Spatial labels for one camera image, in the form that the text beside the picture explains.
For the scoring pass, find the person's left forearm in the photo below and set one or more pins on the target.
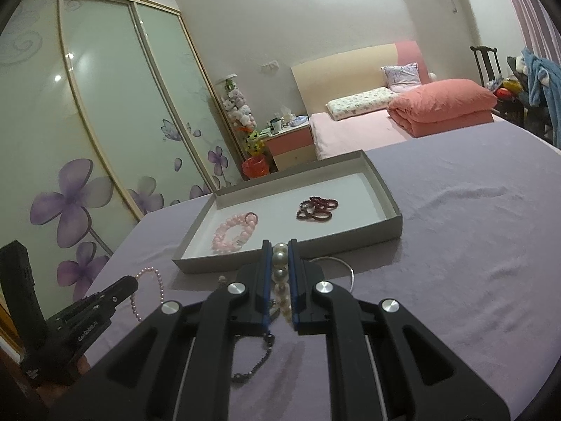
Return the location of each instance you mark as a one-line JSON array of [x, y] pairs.
[[65, 392]]

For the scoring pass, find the pink curtain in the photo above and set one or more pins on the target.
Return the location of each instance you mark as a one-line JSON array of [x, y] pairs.
[[534, 8]]

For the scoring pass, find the pink sheeted bed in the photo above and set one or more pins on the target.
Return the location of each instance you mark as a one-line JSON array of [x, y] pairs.
[[350, 136]]

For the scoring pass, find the pink and beige nightstand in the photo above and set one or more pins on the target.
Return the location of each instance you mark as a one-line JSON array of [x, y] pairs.
[[289, 147]]

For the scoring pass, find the plush toy tower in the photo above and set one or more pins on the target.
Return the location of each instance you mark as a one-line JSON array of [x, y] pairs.
[[236, 105]]

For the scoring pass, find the yellow green plush toy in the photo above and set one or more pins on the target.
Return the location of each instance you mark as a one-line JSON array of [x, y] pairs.
[[255, 142]]

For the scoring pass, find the silver bangle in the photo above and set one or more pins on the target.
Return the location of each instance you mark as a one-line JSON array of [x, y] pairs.
[[350, 274]]

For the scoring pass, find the red bin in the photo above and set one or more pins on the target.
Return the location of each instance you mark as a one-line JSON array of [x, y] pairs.
[[255, 167]]

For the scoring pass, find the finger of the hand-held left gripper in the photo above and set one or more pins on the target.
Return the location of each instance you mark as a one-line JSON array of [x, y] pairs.
[[118, 288]]

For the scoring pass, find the pile of colourful clothes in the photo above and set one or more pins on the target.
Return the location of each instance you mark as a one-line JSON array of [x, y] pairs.
[[506, 90]]

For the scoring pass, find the white wall socket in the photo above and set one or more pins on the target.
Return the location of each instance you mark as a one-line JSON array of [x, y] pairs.
[[270, 66]]

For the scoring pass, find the white patterned pillow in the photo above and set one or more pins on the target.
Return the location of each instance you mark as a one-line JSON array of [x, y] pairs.
[[359, 101]]

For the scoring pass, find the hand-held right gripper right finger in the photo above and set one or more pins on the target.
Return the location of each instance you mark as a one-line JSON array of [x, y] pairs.
[[294, 280]]

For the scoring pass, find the beige and pink headboard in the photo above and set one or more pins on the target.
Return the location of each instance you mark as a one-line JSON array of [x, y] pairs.
[[342, 70]]

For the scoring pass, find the blue cloth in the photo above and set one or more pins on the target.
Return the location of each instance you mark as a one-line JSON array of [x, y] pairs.
[[300, 120]]

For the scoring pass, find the blue garment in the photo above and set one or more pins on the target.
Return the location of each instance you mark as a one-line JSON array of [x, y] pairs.
[[548, 87]]

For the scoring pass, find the lilac pillow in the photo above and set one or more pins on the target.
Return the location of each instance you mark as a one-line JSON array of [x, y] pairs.
[[401, 76]]

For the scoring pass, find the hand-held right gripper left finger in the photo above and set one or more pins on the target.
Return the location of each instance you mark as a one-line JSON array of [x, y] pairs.
[[265, 280]]

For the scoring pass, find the small white plush ball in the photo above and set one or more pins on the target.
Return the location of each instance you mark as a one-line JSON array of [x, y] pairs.
[[433, 76]]

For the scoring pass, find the folded pink quilt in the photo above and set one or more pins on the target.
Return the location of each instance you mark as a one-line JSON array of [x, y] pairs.
[[438, 105]]

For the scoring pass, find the dark wooden chair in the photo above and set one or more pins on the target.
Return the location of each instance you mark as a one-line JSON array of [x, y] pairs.
[[482, 63]]

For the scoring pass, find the floral sliding door wardrobe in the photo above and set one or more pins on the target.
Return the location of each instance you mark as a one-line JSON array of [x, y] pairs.
[[96, 96]]

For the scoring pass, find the grey cardboard tray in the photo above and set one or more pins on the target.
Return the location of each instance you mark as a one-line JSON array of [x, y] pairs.
[[342, 193]]

